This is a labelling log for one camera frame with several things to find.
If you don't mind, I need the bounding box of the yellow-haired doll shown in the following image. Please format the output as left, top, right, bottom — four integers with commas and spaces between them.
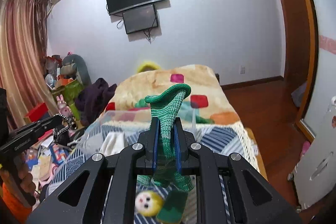
134, 190, 188, 223

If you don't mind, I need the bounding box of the green knitted glove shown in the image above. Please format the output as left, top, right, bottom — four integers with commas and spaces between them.
137, 84, 193, 192

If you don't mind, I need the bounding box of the person left hand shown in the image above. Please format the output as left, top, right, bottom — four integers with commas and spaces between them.
1, 153, 35, 205

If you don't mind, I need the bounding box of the pink bunny plush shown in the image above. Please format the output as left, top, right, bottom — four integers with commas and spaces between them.
56, 94, 72, 118

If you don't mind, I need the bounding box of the dark purple garment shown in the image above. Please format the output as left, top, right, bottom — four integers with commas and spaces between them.
75, 78, 117, 126

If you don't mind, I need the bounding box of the green cardboard box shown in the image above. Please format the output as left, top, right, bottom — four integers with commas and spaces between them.
51, 80, 84, 121

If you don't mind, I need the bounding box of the clear plastic storage box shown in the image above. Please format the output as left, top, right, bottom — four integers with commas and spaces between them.
76, 107, 200, 159

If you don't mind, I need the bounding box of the navy white patterned cloth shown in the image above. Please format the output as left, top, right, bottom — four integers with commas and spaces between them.
45, 118, 261, 224

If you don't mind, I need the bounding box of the grey plush toy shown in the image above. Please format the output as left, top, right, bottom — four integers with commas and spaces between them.
61, 54, 92, 87

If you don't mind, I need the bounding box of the beige fleece patchwork blanket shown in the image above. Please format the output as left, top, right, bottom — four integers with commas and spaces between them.
105, 64, 241, 126

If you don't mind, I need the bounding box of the pink striped curtain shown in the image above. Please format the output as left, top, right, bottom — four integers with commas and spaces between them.
1, 0, 58, 130

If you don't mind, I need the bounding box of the yellow fuzzy item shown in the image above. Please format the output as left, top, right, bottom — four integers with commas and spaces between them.
137, 61, 161, 73

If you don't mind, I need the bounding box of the white suitcase with stickers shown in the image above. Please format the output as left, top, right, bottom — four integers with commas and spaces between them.
291, 97, 336, 210

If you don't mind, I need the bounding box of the brown wooden door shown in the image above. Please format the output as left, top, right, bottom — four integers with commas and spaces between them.
281, 0, 318, 142

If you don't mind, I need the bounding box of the small black wall monitor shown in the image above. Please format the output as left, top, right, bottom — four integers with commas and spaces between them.
122, 5, 159, 35

